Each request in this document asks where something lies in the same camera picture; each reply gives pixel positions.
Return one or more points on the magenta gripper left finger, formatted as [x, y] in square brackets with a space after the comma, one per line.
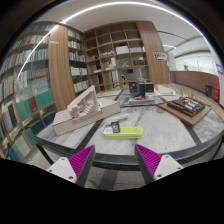
[75, 168]

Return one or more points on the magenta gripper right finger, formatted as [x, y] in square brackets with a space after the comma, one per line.
[155, 166]

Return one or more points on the blue charger plug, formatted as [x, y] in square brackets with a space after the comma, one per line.
[115, 127]

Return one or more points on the green white power strip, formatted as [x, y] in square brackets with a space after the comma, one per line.
[125, 132]

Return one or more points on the white architectural building model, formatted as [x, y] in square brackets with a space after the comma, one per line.
[84, 110]

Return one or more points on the dark model on wooden board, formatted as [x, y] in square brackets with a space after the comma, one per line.
[188, 110]

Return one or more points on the small white architectural model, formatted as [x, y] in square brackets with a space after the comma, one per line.
[164, 90]

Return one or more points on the black box model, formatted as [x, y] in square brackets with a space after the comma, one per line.
[140, 88]

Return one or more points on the wooden reception counter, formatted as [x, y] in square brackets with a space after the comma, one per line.
[194, 79]

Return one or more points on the red fire extinguisher box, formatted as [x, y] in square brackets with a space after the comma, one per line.
[216, 94]

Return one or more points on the glass-front bookcase with books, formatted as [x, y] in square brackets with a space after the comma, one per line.
[43, 71]

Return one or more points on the wooden open bookshelf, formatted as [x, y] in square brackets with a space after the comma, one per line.
[115, 56]

